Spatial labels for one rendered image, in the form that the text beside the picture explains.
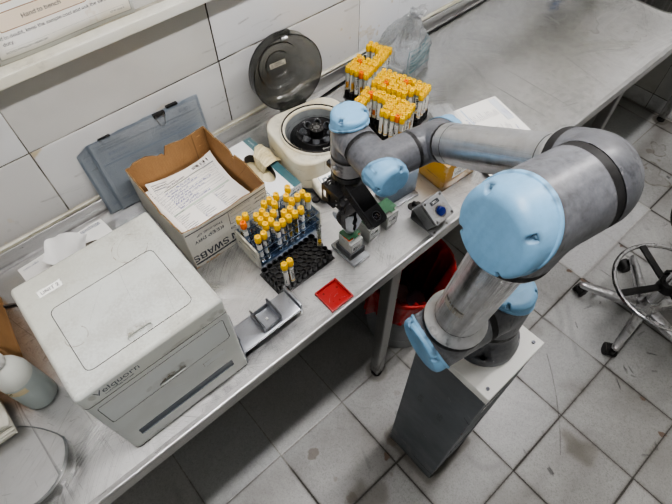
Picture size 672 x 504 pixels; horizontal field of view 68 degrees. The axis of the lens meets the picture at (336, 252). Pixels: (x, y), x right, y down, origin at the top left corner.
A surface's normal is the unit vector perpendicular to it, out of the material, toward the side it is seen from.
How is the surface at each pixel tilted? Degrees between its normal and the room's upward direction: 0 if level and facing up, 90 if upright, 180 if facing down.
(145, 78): 90
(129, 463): 0
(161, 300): 0
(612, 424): 0
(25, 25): 92
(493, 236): 83
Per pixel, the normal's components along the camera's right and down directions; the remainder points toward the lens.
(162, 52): 0.66, 0.62
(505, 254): -0.86, 0.33
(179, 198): -0.02, -0.57
